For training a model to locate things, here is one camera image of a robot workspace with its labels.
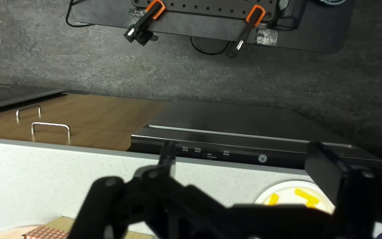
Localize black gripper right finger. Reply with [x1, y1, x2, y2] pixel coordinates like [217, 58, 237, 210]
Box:
[305, 141, 379, 239]

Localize orange black clamp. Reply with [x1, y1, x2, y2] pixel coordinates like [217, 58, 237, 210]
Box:
[123, 0, 166, 45]
[225, 3, 266, 58]

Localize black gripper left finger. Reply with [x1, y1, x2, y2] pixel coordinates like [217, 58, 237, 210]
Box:
[67, 141, 227, 239]

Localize orange black clamp right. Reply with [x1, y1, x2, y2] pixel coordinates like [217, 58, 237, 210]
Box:
[225, 3, 266, 58]

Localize white plate with yellow fries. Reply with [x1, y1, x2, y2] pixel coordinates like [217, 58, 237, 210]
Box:
[256, 179, 335, 213]

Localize red checkered food basket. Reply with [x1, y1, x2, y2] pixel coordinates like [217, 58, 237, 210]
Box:
[0, 214, 156, 239]

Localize orange black clamp left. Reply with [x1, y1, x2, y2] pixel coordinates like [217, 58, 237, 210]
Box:
[123, 0, 166, 45]

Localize black dishwasher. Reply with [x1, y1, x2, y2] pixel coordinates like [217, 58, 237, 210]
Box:
[130, 103, 382, 176]

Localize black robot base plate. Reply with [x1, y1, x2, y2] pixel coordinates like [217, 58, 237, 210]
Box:
[65, 0, 355, 52]

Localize wooden lower cabinet drawers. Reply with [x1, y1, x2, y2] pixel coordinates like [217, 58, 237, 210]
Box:
[0, 94, 166, 151]

